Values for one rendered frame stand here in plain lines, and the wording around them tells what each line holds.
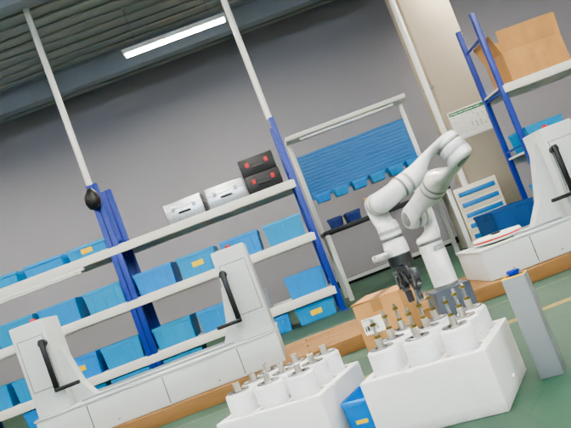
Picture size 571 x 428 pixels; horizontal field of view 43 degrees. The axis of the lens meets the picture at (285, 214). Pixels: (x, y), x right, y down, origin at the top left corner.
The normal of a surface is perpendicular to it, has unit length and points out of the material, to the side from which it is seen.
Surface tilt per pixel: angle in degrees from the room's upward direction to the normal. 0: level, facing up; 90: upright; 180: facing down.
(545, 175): 90
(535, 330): 90
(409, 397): 90
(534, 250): 90
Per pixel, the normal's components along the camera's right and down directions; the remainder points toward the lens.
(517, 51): 0.06, -0.09
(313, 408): -0.40, 0.09
